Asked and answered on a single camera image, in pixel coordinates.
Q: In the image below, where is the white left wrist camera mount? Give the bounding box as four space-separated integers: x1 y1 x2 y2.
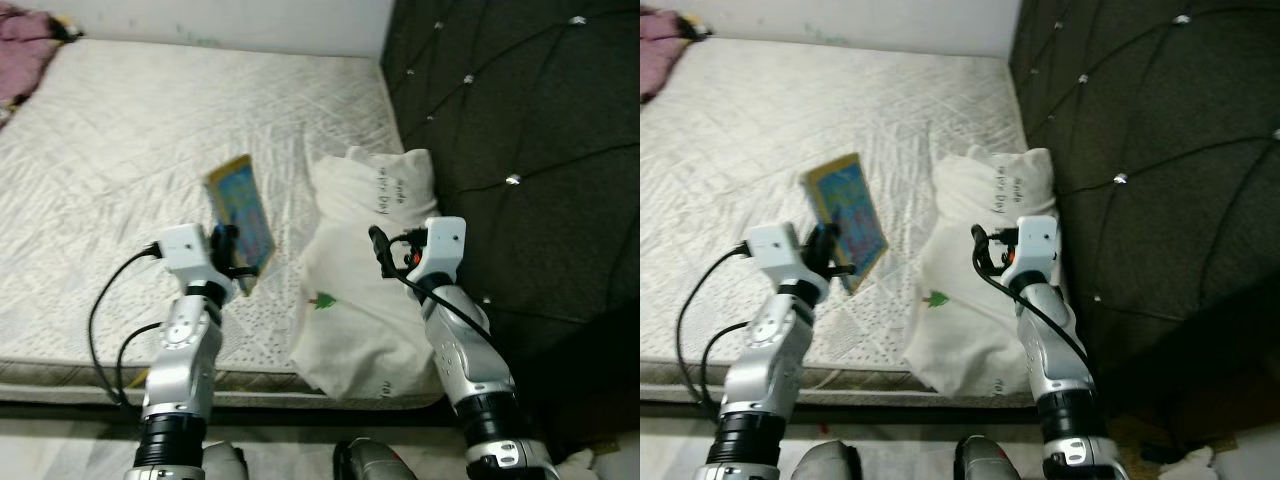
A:
744 222 827 299
154 223 227 293

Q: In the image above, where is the white printed pillow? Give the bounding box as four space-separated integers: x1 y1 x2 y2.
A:
903 147 1063 399
288 147 448 403

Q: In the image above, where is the white patterned mattress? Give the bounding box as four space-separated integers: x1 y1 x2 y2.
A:
640 40 1043 407
0 40 448 411

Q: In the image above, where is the dark tufted headboard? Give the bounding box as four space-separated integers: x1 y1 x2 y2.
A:
380 0 641 446
1008 0 1280 463

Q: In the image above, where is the blue yellow children's book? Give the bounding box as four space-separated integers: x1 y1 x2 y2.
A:
802 152 890 297
204 154 277 299

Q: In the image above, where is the silver robot right leg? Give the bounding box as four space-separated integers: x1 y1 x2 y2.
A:
953 434 1018 480
332 437 418 480

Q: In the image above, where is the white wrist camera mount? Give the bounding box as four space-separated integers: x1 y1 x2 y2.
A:
154 223 227 293
1013 215 1062 288
409 216 469 293
744 222 827 299

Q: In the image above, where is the pink printed blanket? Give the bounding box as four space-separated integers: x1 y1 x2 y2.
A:
0 8 83 127
640 8 713 103

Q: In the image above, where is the silver robot leg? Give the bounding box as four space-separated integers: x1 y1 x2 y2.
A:
800 440 864 480
332 437 418 480
200 442 251 480
953 434 1018 480

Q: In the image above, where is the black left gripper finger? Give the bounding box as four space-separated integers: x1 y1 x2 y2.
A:
210 225 239 273
810 222 843 273

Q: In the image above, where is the white jagged foam board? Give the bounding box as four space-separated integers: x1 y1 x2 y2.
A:
555 448 603 480
1160 445 1223 480

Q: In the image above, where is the silver robot left leg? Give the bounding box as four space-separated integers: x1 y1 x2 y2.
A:
800 440 864 480
200 442 251 480

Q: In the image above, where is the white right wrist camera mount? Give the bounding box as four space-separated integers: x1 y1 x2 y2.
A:
409 216 469 293
1013 215 1062 288

